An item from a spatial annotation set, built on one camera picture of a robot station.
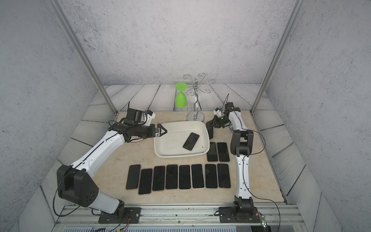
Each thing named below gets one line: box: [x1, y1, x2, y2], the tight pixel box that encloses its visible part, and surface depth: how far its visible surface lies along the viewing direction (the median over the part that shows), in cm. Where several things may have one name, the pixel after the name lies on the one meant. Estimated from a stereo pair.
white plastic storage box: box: [153, 120, 211, 159], surface depth 103 cm
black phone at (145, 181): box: [138, 168, 153, 196], surface depth 86 cm
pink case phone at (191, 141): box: [182, 131, 200, 152], surface depth 106 cm
